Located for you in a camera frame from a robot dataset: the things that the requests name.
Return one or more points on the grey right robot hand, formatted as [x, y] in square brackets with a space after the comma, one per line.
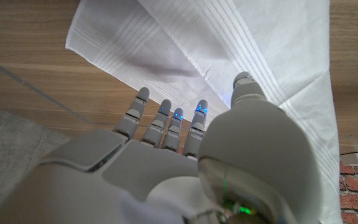
[247, 149]

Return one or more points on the white handkerchief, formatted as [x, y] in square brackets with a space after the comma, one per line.
[197, 37]

